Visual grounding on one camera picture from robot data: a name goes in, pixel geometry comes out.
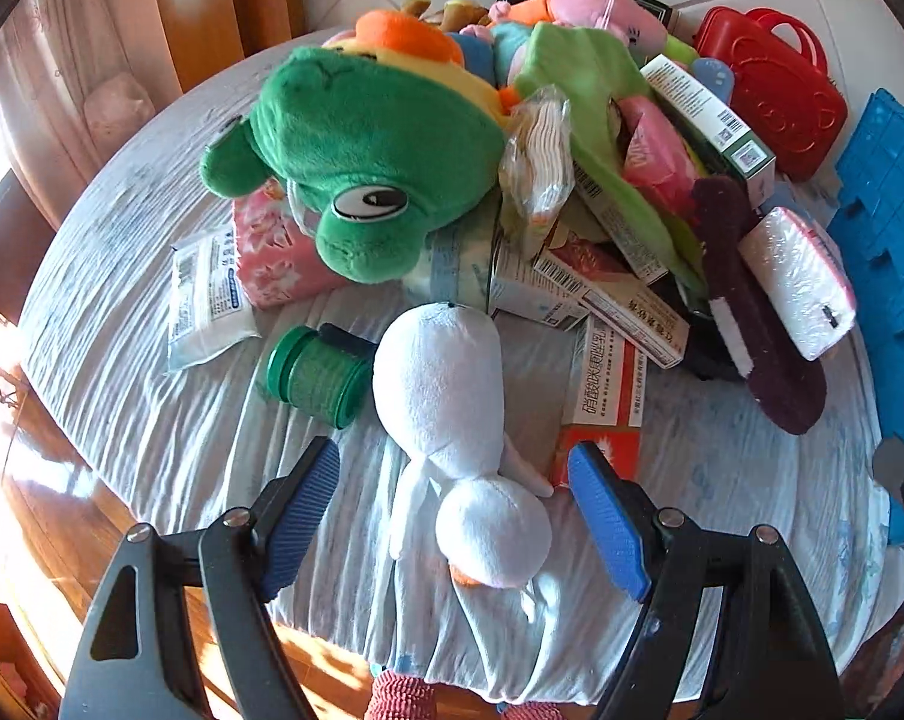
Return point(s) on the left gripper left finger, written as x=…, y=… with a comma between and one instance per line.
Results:
x=136, y=658

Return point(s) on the pink floral tissue pack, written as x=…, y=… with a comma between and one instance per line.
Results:
x=277, y=263

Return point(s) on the white tablecloth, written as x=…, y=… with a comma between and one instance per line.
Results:
x=180, y=448

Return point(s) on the pink pig plush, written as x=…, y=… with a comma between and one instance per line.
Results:
x=625, y=19

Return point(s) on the green cloth bib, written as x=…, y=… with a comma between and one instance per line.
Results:
x=594, y=69

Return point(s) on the pink curtain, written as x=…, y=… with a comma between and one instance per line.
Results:
x=77, y=79

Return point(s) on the green bottle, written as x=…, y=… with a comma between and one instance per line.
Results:
x=324, y=372

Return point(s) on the red orange medicine box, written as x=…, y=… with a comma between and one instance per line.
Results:
x=604, y=401

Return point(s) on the red toy suitcase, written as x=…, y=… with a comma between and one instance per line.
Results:
x=781, y=83

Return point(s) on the blue plastic crate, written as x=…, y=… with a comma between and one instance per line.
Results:
x=869, y=230

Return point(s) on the white pink sponge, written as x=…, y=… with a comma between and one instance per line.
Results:
x=798, y=266

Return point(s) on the pink wipes pack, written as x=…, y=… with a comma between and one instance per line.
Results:
x=656, y=162

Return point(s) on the white green medicine box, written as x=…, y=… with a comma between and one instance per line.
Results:
x=725, y=143

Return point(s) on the dark purple cloth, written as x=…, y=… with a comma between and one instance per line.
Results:
x=790, y=390

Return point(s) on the white sachet packet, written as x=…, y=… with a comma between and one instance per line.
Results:
x=208, y=310

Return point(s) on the clear plastic bag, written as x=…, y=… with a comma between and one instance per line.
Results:
x=536, y=170

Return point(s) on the white plush toy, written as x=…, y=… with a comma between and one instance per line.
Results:
x=439, y=394

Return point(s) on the brown bear plush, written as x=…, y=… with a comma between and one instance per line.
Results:
x=453, y=16

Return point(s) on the green frog duck plush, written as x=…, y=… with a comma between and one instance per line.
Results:
x=386, y=133

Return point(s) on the red white medicine box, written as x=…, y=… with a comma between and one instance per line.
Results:
x=600, y=284

